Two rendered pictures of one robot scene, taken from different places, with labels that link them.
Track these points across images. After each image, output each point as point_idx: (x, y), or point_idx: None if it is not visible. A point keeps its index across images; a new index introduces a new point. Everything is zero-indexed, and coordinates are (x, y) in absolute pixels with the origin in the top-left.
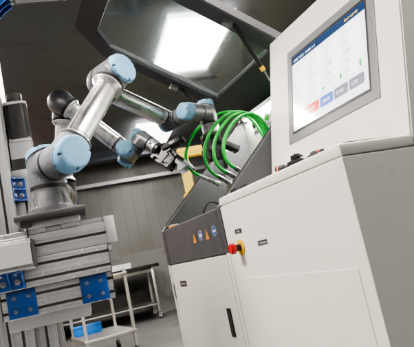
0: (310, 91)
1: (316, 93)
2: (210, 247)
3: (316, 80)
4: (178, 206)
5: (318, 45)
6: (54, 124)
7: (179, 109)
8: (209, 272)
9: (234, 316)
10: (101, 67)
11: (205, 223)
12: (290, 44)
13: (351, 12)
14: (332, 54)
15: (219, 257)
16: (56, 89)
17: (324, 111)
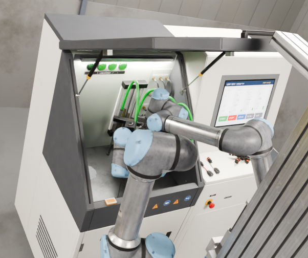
0: (233, 108)
1: (236, 111)
2: (174, 207)
3: (238, 104)
4: (87, 178)
5: (245, 85)
6: (152, 180)
7: (183, 117)
8: (160, 220)
9: (173, 233)
10: (270, 139)
11: (180, 195)
12: (226, 70)
13: (267, 81)
14: (251, 95)
15: (181, 210)
16: (191, 143)
17: (238, 122)
